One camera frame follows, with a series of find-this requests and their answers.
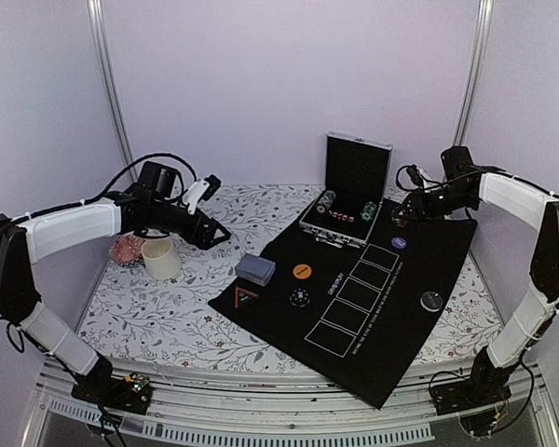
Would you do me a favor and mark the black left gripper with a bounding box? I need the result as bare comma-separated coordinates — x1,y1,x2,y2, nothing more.
151,199,232,250

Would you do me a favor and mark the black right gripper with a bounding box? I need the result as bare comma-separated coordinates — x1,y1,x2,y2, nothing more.
394,183,477,224

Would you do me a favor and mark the purple small blind button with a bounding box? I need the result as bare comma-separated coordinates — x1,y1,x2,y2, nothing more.
391,237,407,250

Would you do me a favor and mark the blue playing card deck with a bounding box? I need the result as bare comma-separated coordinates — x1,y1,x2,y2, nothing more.
235,253,276,286

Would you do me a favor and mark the orange big blind button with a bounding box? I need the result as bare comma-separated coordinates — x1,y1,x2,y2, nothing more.
293,264,312,280

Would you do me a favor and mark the black white dealer button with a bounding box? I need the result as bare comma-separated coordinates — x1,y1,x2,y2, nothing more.
420,291,443,313

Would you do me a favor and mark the black and green chip stack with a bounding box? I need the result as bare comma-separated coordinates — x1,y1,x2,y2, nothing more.
289,289,310,308

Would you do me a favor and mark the orange black chip stack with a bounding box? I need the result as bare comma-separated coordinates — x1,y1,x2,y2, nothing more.
391,209,407,228

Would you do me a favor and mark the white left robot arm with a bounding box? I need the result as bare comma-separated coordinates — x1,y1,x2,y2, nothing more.
0,161,230,404

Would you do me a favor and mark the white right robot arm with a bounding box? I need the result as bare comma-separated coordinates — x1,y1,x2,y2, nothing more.
392,146,559,406

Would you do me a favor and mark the green blue black chip row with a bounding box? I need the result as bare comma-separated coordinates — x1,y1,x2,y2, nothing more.
360,201,378,223

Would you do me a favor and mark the cream cylindrical cup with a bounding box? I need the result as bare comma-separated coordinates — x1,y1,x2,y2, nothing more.
141,237,182,281

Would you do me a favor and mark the aluminium poker chip case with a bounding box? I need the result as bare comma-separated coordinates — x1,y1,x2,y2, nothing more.
298,131,393,249

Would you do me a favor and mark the triangular all in button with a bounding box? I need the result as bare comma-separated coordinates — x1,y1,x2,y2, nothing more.
234,287,259,309

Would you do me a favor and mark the red dice row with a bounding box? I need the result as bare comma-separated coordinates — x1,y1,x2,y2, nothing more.
329,211,355,223

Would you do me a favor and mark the red patterned small bowl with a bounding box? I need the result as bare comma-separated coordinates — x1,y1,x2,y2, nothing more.
109,235,145,267

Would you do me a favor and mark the black poker table mat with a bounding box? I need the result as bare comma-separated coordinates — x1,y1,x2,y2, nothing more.
210,200,477,407

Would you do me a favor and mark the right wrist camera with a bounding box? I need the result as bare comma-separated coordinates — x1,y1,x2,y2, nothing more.
395,164,437,192

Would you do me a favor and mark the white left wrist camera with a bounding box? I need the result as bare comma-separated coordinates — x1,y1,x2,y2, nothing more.
181,174,222,215

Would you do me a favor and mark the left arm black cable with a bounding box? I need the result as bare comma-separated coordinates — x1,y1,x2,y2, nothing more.
0,152,201,327

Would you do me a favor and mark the front aluminium rail base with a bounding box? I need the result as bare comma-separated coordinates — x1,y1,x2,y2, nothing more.
22,360,559,446

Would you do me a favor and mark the right aluminium frame post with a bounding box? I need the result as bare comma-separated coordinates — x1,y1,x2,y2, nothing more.
453,0,494,145

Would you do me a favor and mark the aluminium frame post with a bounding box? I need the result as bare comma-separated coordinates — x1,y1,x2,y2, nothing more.
87,0,134,165
453,0,494,145

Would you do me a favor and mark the left aluminium frame post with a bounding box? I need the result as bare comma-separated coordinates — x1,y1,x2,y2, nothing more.
87,0,134,165

